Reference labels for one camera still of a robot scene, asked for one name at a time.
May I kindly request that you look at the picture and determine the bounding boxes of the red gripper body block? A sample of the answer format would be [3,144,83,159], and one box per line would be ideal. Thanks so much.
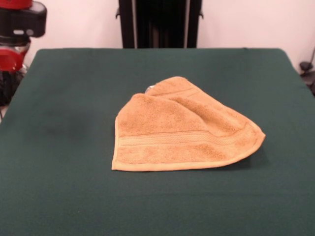
[0,41,32,73]

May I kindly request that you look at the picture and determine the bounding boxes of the orange terry towel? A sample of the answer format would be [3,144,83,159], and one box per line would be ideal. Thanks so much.
[111,76,266,172]

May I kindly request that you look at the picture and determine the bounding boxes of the dark green table cloth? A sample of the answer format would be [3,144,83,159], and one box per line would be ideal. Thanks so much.
[0,48,315,236]

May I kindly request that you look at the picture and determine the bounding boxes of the black cable pile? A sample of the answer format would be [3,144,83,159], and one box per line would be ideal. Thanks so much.
[0,62,27,106]

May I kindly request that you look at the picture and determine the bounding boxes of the black robot pedestal stand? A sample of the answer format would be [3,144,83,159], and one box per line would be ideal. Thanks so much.
[115,0,205,49]

